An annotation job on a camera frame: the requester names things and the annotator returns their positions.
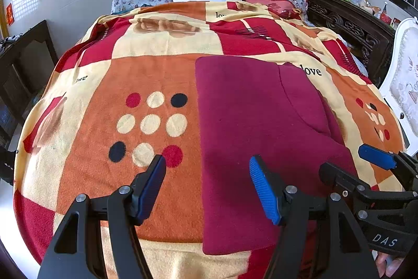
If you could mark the person's right hand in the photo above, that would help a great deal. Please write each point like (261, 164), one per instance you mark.
(388, 264)

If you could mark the red orange cream printed blanket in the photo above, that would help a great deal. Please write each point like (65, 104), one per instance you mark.
(98, 135)

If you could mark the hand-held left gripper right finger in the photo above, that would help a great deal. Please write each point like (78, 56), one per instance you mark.
(264, 190)

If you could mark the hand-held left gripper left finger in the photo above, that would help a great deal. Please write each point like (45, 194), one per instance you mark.
(153, 181)

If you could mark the red paper wall decoration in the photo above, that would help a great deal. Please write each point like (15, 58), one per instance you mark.
(9, 13)

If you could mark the white upholstered chair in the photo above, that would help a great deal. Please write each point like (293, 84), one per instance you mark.
(405, 69)

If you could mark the maroon fleece garment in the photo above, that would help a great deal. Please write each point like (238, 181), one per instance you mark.
(248, 122)

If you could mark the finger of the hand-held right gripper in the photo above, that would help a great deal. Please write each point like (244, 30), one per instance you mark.
(375, 157)
(339, 179)

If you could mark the dark wooden cabinet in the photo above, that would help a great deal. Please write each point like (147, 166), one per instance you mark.
(23, 69)

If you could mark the red pillow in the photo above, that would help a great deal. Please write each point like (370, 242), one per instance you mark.
(271, 1)

